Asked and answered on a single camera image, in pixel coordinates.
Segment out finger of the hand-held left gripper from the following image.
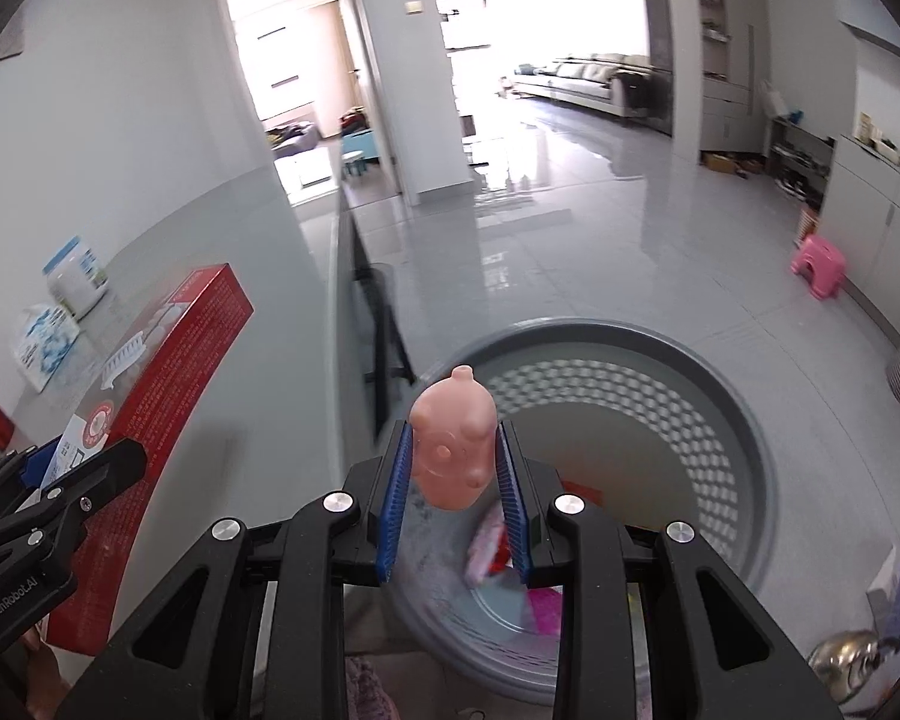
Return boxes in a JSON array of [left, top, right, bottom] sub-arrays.
[[0, 437, 149, 567], [0, 442, 59, 527]]

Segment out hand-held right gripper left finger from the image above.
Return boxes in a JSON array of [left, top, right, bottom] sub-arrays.
[[56, 418, 415, 720]]

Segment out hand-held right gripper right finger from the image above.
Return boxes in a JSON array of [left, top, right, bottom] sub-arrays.
[[495, 420, 845, 720]]

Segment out pink pig toy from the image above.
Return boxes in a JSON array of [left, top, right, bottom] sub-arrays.
[[409, 364, 500, 511]]

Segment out red toothpaste box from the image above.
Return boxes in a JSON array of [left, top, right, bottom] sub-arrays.
[[41, 262, 256, 655]]

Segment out grey perforated basket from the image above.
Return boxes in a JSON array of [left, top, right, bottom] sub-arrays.
[[386, 319, 781, 706]]

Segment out white blue tissue pack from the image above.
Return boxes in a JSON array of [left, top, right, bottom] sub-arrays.
[[11, 302, 80, 393]]

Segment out pink patterned cloth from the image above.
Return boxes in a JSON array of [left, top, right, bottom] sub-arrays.
[[345, 656, 406, 720]]

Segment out white jar with blue lid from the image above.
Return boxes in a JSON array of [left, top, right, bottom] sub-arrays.
[[43, 235, 111, 320]]

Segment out metal kettle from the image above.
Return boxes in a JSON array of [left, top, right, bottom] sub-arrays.
[[808, 631, 900, 706]]

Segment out bed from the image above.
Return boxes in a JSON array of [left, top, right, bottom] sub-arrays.
[[270, 124, 320, 158]]

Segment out blue white box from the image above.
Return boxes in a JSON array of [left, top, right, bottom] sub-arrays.
[[866, 544, 900, 642]]

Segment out pink plastic stool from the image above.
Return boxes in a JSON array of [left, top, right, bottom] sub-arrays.
[[790, 234, 847, 301]]

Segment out brown cardboard box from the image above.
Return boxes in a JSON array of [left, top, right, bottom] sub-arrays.
[[701, 152, 766, 178]]

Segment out grey sofa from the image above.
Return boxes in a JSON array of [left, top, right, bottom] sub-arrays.
[[511, 52, 653, 121]]

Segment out shoe rack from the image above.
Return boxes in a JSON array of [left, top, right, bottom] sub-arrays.
[[765, 116, 837, 211]]

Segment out white low cabinet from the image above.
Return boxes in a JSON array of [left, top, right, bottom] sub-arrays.
[[821, 133, 900, 346]]

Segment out dark tall cabinet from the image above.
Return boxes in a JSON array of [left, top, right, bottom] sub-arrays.
[[645, 0, 676, 137]]

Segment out white shelving cabinet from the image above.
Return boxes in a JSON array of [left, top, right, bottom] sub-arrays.
[[694, 0, 766, 155]]

